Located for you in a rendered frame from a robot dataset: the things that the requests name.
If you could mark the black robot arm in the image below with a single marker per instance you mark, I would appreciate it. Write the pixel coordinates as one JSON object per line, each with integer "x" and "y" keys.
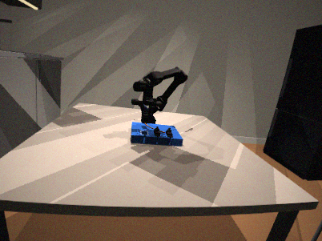
{"x": 156, "y": 77}

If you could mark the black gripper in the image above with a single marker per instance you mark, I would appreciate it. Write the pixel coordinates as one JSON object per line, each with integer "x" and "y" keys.
{"x": 135, "y": 101}

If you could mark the blue flat panel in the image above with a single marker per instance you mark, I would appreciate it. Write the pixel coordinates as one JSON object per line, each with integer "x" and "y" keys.
{"x": 142, "y": 134}

